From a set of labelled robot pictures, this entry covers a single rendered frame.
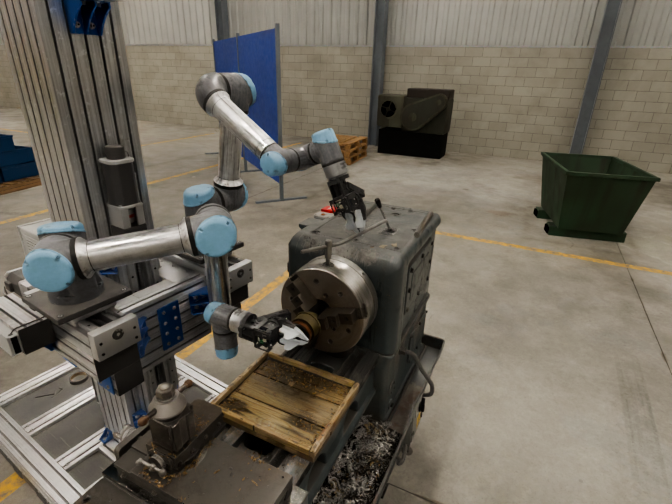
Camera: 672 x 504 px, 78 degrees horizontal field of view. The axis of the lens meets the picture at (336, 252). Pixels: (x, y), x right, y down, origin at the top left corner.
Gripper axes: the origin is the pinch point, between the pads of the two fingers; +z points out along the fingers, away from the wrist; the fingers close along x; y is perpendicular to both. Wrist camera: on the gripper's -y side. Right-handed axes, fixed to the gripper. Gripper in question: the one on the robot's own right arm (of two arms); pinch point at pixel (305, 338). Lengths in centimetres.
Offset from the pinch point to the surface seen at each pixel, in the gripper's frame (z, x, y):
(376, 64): -372, 91, -975
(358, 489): 21, -48, 3
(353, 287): 7.4, 11.4, -16.8
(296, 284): -10.6, 9.9, -11.9
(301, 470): 13.0, -21.5, 24.2
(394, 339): 17.7, -14.5, -32.5
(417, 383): 22, -54, -60
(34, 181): -660, -100, -272
